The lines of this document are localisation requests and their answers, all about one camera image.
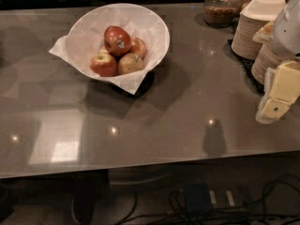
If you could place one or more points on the red apple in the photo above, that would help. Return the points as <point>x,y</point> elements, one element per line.
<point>138,47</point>
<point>104,65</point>
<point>117,41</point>

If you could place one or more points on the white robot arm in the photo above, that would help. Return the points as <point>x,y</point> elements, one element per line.
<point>285,37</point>

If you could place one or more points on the front right yellowish apple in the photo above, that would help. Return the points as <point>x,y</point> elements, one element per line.
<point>129,63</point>

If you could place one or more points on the hidden pale apple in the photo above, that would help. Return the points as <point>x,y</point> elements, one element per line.
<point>103,50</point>

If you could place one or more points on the white bowl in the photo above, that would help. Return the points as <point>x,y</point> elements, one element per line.
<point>146,25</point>

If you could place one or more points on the front stack of paper plates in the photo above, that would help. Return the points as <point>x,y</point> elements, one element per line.
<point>264,60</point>

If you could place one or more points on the stack of paper plates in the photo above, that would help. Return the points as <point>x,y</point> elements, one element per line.
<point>264,60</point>
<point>243,44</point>

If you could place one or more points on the black mat under plates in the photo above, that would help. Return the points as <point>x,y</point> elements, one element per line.
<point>251,82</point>

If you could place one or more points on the rear stack of paper plates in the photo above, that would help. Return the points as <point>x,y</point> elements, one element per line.
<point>243,44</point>

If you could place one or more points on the white foam container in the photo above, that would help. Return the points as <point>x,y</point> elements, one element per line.
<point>263,10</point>

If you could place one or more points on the glass jar with grains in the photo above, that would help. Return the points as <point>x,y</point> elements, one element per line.
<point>220,13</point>

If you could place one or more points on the black power adapter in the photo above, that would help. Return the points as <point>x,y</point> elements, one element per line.
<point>197,198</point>

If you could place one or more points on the white paper liner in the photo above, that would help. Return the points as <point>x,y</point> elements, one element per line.
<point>75,47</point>

